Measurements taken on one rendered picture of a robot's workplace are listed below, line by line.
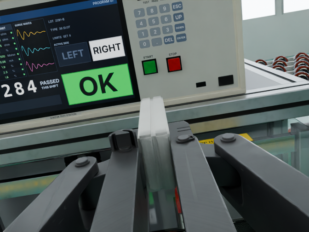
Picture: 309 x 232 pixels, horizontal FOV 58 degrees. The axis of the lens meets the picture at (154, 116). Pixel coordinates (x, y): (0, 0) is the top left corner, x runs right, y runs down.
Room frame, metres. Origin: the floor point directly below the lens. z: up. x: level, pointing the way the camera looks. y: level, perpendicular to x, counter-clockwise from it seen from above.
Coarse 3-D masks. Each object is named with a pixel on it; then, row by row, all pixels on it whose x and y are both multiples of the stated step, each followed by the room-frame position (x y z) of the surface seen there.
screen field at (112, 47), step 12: (120, 36) 0.44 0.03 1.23; (60, 48) 0.44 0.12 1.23; (72, 48) 0.44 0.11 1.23; (84, 48) 0.44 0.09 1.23; (96, 48) 0.44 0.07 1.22; (108, 48) 0.44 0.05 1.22; (120, 48) 0.44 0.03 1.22; (60, 60) 0.44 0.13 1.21; (72, 60) 0.44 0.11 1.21; (84, 60) 0.44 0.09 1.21; (96, 60) 0.44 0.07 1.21
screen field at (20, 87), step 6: (0, 84) 0.44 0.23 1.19; (6, 84) 0.44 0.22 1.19; (12, 84) 0.44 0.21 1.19; (18, 84) 0.44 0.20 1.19; (24, 84) 0.44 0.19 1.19; (30, 84) 0.44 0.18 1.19; (36, 84) 0.44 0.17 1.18; (0, 90) 0.44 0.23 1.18; (6, 90) 0.44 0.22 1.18; (12, 90) 0.44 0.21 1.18; (18, 90) 0.44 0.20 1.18; (24, 90) 0.44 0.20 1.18; (30, 90) 0.44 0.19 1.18; (36, 90) 0.44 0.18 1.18; (6, 96) 0.44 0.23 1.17; (12, 96) 0.44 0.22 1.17; (18, 96) 0.44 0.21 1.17
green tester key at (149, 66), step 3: (153, 60) 0.44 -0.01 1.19; (144, 63) 0.43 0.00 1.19; (147, 63) 0.43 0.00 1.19; (150, 63) 0.43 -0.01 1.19; (153, 63) 0.43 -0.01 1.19; (144, 66) 0.43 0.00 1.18; (147, 66) 0.43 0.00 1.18; (150, 66) 0.43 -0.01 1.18; (153, 66) 0.43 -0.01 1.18; (144, 69) 0.43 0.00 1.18; (147, 69) 0.43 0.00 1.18; (150, 69) 0.43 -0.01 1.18; (153, 69) 0.43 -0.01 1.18; (147, 72) 0.43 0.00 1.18; (150, 72) 0.43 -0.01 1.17; (153, 72) 0.43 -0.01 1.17
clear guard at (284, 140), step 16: (240, 128) 0.41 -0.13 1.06; (256, 128) 0.40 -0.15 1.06; (272, 128) 0.39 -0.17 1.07; (288, 128) 0.38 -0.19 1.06; (304, 128) 0.37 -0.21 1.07; (256, 144) 0.35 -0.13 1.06; (272, 144) 0.34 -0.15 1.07; (288, 144) 0.33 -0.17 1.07; (304, 144) 0.32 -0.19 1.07; (288, 160) 0.29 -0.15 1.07; (304, 160) 0.29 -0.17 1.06; (160, 192) 0.27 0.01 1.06; (176, 192) 0.27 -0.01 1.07; (160, 208) 0.24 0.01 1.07; (176, 208) 0.24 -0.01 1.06; (160, 224) 0.22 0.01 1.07; (176, 224) 0.22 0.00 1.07; (240, 224) 0.20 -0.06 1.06
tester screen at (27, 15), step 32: (96, 0) 0.44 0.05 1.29; (0, 32) 0.44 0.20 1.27; (32, 32) 0.44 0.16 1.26; (64, 32) 0.44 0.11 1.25; (96, 32) 0.44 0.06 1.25; (0, 64) 0.44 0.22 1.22; (32, 64) 0.44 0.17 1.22; (96, 64) 0.44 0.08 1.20; (128, 64) 0.44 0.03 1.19; (0, 96) 0.44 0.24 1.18; (32, 96) 0.44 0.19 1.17; (64, 96) 0.44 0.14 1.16; (128, 96) 0.44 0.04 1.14
